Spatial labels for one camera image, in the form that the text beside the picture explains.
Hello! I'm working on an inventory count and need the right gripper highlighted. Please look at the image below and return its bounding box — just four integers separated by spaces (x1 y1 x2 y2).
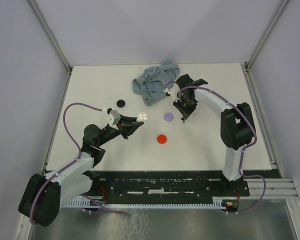
172 94 197 120

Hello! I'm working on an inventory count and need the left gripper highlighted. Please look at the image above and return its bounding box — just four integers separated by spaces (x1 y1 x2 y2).
97 113 144 147

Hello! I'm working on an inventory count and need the purple round charging case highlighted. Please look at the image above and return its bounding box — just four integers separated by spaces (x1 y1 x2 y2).
163 112 174 122

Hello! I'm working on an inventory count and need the orange round charging case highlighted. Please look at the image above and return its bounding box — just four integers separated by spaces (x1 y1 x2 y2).
157 134 168 144

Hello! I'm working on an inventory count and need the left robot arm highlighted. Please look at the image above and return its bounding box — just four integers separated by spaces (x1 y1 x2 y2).
18 110 148 227

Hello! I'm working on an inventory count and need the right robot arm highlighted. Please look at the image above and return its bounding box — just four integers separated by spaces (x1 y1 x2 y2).
164 74 257 196

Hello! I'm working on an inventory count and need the crumpled blue denim cloth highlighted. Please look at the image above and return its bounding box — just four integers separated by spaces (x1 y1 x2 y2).
132 60 180 106

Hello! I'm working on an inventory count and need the small green circuit board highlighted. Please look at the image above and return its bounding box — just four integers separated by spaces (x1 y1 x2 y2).
225 200 240 212

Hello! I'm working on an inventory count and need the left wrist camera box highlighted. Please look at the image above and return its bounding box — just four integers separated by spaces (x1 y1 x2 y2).
107 110 121 130

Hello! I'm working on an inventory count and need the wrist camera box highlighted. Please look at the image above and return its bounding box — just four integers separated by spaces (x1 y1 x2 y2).
163 87 180 102
107 110 121 130

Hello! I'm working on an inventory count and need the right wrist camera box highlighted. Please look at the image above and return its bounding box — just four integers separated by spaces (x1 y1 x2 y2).
163 87 180 102

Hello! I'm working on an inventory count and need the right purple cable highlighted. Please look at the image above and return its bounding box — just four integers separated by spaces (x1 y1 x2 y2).
164 81 267 216

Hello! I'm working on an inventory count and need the purple cable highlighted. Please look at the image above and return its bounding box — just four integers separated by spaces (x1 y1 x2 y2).
29 103 128 224
164 81 267 216

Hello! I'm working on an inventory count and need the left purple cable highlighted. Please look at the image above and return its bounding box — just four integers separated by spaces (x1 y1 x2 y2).
29 103 128 224

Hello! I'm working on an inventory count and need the aluminium frame post right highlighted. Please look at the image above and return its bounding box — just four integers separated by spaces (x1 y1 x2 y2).
243 0 291 73

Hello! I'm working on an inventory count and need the aluminium frame post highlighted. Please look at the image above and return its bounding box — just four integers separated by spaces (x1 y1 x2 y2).
27 0 73 76
243 0 291 73

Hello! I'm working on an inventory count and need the white slotted cable duct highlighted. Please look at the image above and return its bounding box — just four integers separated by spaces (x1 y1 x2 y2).
63 196 238 209

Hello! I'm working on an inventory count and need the aluminium frame post left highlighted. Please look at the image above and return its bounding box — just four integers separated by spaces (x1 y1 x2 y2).
27 0 73 76

